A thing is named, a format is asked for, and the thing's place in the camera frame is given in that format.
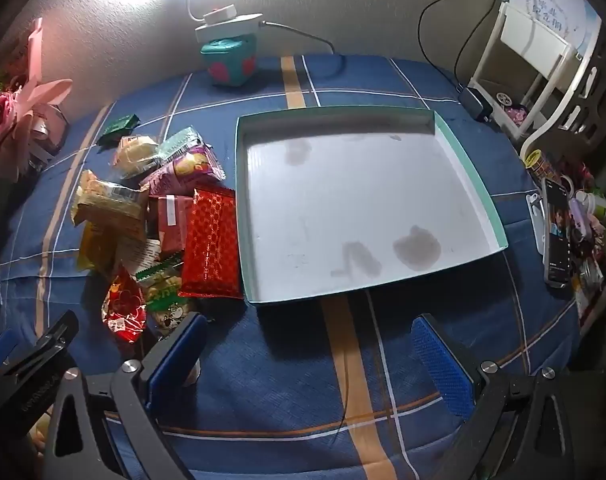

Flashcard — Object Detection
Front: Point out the red cartoon snack packet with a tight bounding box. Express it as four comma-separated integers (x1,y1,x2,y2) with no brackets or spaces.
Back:
100,267,149,345

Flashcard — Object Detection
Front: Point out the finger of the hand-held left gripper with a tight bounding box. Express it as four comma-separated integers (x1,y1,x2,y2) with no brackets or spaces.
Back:
0,310,79,428
0,331,20,368

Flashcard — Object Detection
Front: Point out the pink purple snack packet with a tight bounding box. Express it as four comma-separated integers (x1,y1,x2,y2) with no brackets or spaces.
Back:
140,144,226,198

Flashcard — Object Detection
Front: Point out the beige snack packet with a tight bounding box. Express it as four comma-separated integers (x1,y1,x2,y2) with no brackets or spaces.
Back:
70,170,151,241

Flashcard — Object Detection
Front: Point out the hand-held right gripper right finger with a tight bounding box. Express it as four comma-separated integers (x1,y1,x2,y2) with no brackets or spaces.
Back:
412,314,584,480

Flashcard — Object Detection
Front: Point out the white storage rack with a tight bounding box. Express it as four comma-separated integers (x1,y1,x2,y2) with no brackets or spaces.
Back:
468,2,606,156

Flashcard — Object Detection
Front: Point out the orange yellow snack packet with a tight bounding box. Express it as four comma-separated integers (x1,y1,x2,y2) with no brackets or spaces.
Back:
77,220,121,273

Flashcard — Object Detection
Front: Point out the white printed card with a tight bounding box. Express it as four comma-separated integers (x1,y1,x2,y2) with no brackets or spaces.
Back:
508,0,604,56

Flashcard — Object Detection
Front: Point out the teal cardboard tray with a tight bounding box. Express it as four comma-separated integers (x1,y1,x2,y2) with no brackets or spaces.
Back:
234,105,508,306

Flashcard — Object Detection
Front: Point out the dark silver gift box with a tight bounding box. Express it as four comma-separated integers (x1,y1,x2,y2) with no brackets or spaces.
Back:
28,102,69,171

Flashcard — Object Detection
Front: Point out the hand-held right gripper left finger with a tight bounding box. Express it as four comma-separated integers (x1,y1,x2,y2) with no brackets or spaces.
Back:
43,311,209,480

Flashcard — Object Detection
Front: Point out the small dark red box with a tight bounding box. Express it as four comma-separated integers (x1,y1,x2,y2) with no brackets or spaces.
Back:
147,194,196,256

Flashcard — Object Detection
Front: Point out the teal tin with pink hearts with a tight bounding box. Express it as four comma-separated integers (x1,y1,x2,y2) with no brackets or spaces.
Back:
199,34,260,88

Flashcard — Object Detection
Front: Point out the green white snack packet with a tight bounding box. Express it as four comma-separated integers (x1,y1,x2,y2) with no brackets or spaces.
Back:
136,252,191,333

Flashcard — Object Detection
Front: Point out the white power cable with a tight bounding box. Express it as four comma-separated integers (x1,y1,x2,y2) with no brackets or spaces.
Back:
259,20,346,78

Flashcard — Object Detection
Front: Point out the white phone holder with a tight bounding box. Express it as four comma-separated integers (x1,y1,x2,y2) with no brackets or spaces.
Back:
525,192,546,256

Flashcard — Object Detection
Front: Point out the yellow lid patterned can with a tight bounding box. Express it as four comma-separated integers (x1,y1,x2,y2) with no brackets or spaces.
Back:
523,147,564,181

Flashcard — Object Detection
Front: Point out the white power strip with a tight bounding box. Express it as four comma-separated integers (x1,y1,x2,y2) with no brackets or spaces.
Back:
194,12,264,43

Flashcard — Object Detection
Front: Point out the white text snack packet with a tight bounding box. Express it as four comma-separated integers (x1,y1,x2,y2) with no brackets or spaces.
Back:
116,237,161,281

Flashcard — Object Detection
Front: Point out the black cable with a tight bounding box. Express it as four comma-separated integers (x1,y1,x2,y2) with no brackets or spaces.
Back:
417,0,514,98

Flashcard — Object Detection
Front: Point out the pink flower bouquet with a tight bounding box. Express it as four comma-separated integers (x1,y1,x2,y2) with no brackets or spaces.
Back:
0,17,74,181

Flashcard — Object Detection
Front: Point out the black power adapter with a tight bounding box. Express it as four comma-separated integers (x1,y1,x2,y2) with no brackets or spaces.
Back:
458,87,494,122

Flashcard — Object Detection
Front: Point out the clear bun packet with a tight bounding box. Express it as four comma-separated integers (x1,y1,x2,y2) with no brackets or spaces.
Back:
112,134,161,181

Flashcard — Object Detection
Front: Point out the black smartphone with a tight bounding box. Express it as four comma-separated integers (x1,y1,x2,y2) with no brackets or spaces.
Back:
540,176,576,290

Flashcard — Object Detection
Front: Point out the pink floral pouch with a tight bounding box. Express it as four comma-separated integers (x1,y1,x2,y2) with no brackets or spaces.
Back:
503,102,531,128

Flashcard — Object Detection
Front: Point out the dark green snack packet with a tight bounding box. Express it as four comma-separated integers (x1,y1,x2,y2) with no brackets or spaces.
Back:
96,112,141,153

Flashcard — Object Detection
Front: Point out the red gold patterned packet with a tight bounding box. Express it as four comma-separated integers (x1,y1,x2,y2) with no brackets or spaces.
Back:
178,187,245,301

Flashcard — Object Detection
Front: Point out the white gooseneck plug lamp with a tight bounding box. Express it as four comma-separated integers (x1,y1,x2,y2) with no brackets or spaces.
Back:
173,0,236,23

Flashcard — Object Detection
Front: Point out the light green snack packet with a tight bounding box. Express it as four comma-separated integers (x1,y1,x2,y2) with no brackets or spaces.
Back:
155,126,204,166

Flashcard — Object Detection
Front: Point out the pile of small bottles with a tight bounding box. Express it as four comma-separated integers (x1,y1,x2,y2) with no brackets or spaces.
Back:
558,160,606,331

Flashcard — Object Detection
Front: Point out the blue plaid bedsheet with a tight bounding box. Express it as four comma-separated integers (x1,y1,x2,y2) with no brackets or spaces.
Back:
0,52,584,480

